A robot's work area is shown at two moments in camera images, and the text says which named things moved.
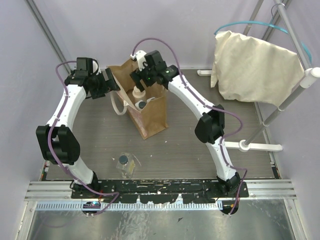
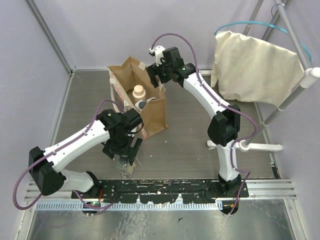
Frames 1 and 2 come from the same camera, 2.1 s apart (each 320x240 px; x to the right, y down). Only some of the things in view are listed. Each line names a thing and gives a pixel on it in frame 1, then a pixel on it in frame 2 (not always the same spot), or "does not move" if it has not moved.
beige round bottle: [138, 95] does not move
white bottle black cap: [140, 105] does not move
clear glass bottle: [126, 164] does not move
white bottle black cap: [150, 99] does not move
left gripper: [110, 80] to [122, 152]
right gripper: [137, 78] to [151, 72]
